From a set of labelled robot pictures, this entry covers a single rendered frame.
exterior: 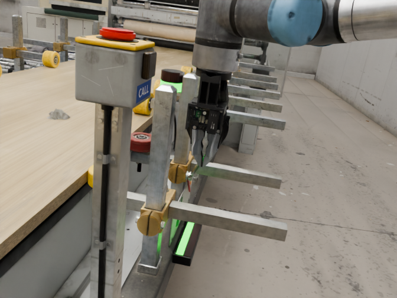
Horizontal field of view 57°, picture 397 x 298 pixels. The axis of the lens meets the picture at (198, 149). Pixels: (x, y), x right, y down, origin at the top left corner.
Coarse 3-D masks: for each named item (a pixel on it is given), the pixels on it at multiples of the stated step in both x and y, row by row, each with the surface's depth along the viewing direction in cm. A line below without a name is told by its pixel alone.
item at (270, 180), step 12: (132, 156) 106; (144, 156) 105; (192, 168) 104; (204, 168) 104; (216, 168) 103; (228, 168) 103; (240, 168) 105; (240, 180) 103; (252, 180) 102; (264, 180) 102; (276, 180) 101
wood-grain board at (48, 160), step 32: (64, 64) 200; (160, 64) 244; (0, 96) 127; (32, 96) 132; (64, 96) 138; (0, 128) 99; (32, 128) 102; (64, 128) 105; (0, 160) 81; (32, 160) 83; (64, 160) 85; (0, 192) 68; (32, 192) 70; (64, 192) 73; (0, 224) 59; (32, 224) 63; (0, 256) 55
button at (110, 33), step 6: (102, 30) 40; (108, 30) 40; (114, 30) 40; (120, 30) 40; (126, 30) 42; (102, 36) 41; (108, 36) 40; (114, 36) 40; (120, 36) 40; (126, 36) 40; (132, 36) 41
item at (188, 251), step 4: (196, 224) 103; (196, 228) 101; (192, 232) 99; (196, 232) 100; (192, 236) 98; (196, 236) 98; (192, 240) 96; (188, 244) 94; (192, 244) 94; (188, 248) 92; (192, 248) 93; (184, 252) 91; (188, 252) 91; (188, 256) 90
